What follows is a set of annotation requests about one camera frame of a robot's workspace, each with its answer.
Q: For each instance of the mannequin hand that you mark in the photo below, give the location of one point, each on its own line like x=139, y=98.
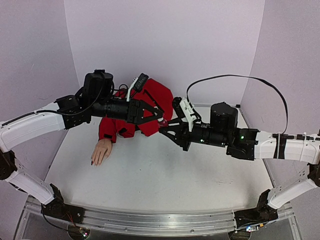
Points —
x=101, y=151

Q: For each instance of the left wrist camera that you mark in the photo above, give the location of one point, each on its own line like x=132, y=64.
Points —
x=137, y=85

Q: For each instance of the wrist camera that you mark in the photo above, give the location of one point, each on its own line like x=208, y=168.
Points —
x=137, y=85
x=186, y=112

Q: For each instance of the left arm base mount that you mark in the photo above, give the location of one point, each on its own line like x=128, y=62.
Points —
x=58, y=209

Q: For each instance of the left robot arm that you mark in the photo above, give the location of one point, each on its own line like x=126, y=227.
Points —
x=22, y=129

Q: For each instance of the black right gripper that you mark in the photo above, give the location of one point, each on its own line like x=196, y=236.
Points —
x=185, y=135

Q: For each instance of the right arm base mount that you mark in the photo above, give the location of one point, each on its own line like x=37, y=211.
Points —
x=261, y=214

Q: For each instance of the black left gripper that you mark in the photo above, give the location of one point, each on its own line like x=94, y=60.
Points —
x=136, y=113

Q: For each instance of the red nail polish bottle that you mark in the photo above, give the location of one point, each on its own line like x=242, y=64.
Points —
x=162, y=123

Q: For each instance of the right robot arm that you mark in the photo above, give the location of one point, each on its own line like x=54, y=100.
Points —
x=302, y=148

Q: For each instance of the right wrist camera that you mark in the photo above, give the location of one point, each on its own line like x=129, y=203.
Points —
x=186, y=112

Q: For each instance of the aluminium front rail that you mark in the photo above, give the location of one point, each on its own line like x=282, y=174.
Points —
x=39, y=223

